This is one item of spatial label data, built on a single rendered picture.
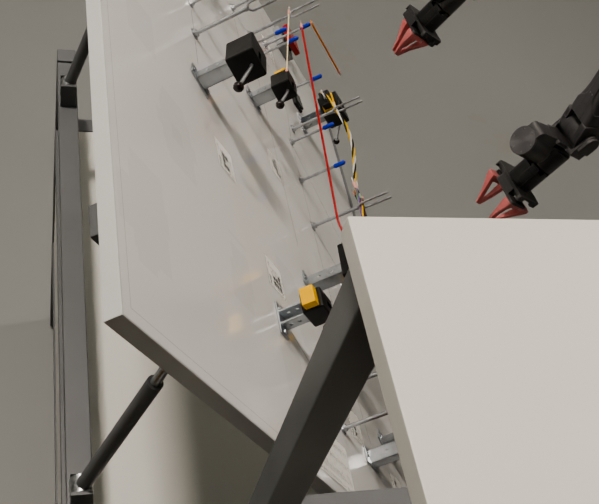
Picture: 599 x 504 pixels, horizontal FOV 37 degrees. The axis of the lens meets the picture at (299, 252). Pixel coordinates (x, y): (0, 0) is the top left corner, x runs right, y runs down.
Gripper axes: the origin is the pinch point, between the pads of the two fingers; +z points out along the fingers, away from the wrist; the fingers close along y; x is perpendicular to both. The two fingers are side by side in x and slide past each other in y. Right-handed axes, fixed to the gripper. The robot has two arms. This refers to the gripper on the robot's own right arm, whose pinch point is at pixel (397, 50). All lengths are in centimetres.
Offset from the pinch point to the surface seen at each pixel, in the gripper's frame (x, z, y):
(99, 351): -56, 59, 57
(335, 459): -66, 6, 108
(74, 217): -68, 43, 40
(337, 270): -57, 2, 80
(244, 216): -78, -2, 79
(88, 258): -55, 58, 35
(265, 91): -61, -1, 46
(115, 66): -105, -14, 78
